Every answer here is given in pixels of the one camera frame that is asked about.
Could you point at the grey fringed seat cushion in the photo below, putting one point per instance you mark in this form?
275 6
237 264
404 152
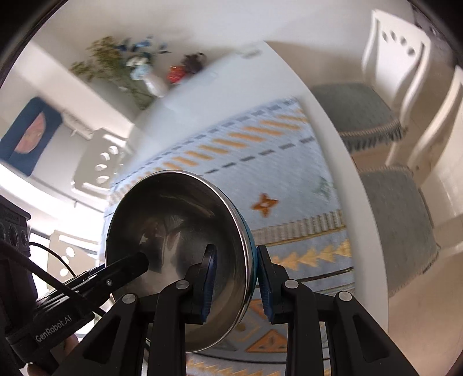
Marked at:
394 217
351 108

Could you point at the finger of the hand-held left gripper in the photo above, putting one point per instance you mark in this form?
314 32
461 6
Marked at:
126 269

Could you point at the blue orange woven table mat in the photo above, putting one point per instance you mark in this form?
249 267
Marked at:
253 166

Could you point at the glass vase with green plant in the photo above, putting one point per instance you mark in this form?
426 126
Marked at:
139 95

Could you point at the person's left hand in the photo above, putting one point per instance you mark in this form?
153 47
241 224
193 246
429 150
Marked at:
71 344

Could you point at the blue wall poster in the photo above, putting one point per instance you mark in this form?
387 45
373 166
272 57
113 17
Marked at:
21 137

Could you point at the white chair with oval holes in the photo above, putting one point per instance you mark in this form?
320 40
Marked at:
58 242
379 72
86 173
445 144

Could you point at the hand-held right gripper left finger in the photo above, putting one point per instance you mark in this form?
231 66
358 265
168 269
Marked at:
209 285

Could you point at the dark teapot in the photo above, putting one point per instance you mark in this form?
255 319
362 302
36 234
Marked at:
191 63

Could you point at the stainless steel bowl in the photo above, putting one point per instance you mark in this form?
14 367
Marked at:
173 217

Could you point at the white power strip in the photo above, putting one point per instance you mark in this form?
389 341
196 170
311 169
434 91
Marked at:
77 124

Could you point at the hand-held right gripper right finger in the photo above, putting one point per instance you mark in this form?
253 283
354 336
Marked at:
264 289

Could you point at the red lidded teacup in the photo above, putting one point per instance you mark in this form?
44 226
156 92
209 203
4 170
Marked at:
175 75

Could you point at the white ribbed vase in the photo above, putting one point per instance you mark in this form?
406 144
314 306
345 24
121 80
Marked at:
155 86

